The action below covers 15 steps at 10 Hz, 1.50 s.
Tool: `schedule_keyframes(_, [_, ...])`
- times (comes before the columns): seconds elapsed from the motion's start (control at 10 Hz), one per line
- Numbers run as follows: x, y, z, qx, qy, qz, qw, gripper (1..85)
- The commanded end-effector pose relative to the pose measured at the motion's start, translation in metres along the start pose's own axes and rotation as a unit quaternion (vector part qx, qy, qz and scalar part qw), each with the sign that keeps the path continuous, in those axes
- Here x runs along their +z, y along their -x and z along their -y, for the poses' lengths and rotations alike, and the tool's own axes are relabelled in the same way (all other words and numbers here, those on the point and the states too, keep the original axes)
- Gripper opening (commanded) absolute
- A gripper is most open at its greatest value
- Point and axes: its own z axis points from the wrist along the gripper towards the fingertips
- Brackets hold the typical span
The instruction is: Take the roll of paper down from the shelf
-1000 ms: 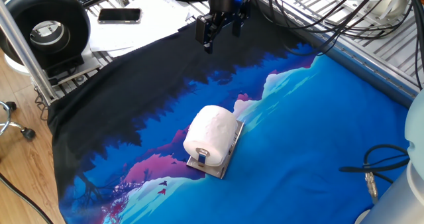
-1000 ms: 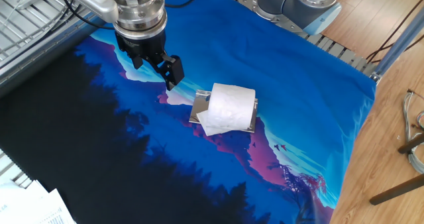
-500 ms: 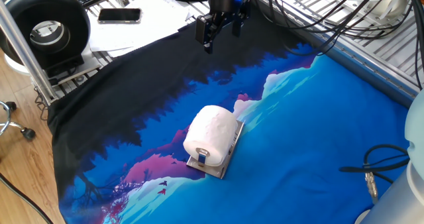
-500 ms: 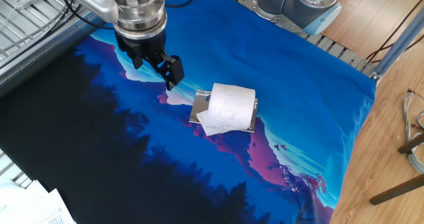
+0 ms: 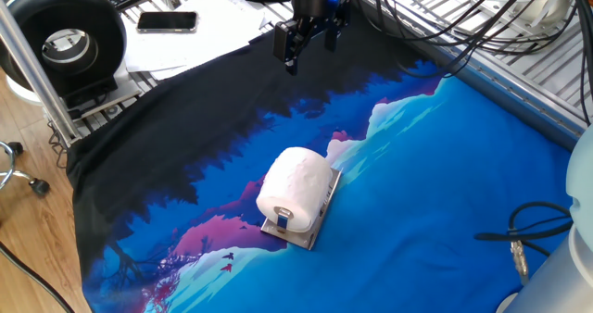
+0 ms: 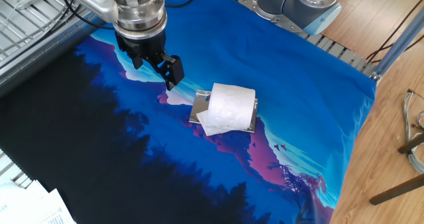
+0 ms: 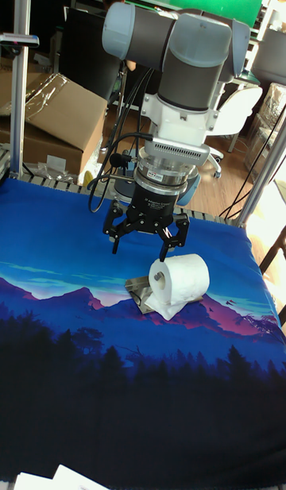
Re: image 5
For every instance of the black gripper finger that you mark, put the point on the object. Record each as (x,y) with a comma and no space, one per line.
(332,35)
(283,40)

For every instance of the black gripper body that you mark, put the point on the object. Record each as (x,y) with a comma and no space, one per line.
(315,3)

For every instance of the white paper roll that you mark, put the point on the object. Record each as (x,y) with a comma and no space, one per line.
(296,183)

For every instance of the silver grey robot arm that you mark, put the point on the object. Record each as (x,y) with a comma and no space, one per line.
(551,280)

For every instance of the steel paper roll holder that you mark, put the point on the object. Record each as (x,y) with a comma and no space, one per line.
(303,239)

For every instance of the white paper sheets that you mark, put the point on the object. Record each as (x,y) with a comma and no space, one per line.
(218,30)

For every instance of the black smartphone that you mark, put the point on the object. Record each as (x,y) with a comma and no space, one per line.
(167,21)

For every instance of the blue landscape printed cloth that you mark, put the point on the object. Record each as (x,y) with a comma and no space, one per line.
(417,202)

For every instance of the white round device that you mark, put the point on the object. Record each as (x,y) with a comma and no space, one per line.
(542,3)

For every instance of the black round blower fan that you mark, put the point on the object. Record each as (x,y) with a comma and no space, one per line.
(28,21)

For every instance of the white round base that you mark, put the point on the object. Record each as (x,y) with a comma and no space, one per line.
(21,93)

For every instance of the chrome chair base with castors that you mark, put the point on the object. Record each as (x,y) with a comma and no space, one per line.
(9,165)

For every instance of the grey fan base plate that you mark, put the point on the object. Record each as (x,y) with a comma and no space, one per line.
(125,88)

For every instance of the long aluminium frame post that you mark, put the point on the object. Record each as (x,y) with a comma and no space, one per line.
(41,86)

